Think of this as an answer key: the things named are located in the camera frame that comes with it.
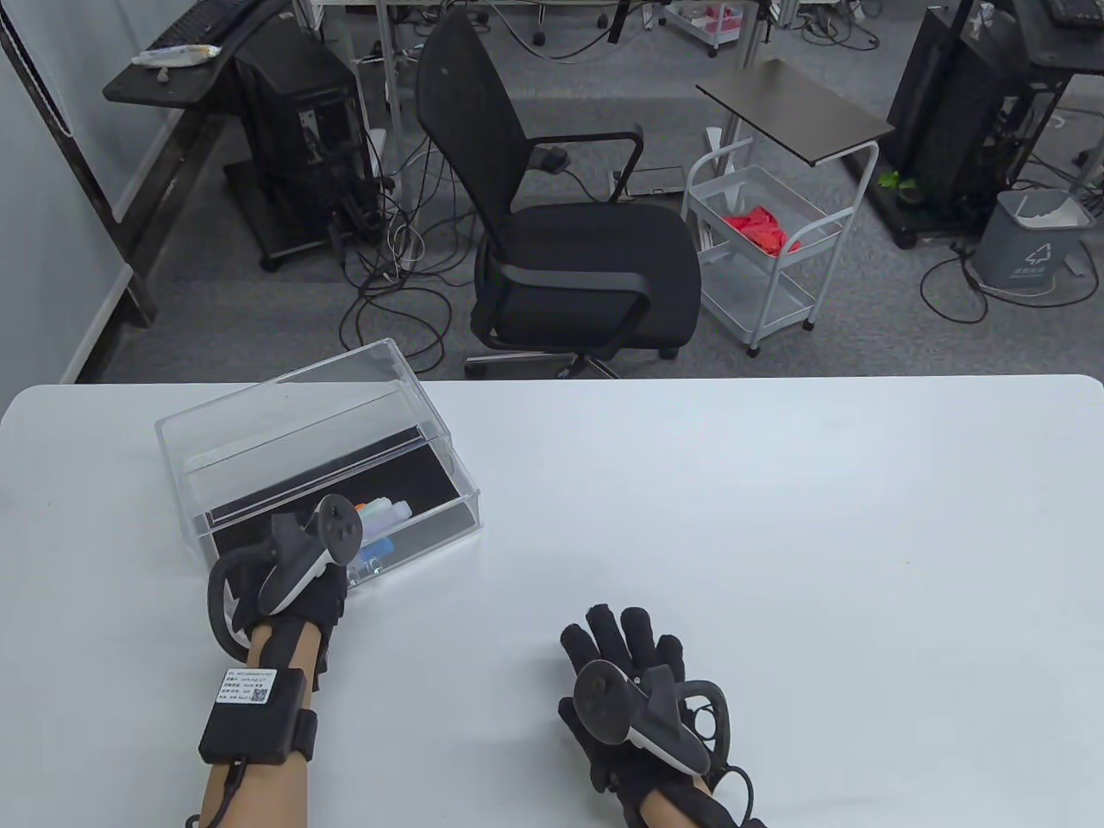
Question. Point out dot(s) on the person's left hand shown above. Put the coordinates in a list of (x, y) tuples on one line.
[(323, 595)]

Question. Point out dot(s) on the person's right hand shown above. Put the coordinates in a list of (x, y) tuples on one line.
[(612, 638)]

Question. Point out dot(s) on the green highlighter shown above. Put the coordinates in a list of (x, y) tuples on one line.
[(379, 511)]

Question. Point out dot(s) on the clear acrylic drawer box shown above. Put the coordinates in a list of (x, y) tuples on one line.
[(285, 414)]

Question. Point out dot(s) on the person's left forearm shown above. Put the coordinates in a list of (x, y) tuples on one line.
[(285, 642)]

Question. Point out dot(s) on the person's right forearm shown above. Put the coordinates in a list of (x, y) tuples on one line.
[(681, 811)]

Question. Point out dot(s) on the black and white controller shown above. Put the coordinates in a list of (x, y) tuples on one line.
[(336, 526), (599, 703)]

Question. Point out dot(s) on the white rolling cart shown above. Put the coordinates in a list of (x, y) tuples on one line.
[(759, 297)]

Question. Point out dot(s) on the black office chair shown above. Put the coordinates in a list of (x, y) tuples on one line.
[(586, 259)]

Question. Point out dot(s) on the red cloth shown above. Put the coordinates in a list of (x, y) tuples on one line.
[(759, 228)]

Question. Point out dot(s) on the black computer tower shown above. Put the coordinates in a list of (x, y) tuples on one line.
[(289, 129), (940, 103)]

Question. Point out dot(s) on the black power adapter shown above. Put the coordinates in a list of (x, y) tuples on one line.
[(552, 159)]

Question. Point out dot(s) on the small green plant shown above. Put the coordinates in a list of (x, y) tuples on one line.
[(888, 180)]

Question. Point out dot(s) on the gray trash bin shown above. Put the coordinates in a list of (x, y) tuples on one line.
[(1013, 254)]

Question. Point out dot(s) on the dark brown side table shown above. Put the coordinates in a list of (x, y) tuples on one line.
[(793, 112)]

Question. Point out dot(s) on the white tube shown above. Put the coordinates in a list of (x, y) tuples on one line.
[(172, 55)]

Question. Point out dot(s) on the black keyboard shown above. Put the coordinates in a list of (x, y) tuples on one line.
[(1074, 10), (198, 21)]

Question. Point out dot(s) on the small white cart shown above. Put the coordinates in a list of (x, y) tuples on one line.
[(707, 26)]

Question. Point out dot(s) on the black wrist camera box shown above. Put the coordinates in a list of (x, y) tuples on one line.
[(254, 729)]

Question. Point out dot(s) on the black metal frame post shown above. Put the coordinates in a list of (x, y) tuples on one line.
[(93, 207)]

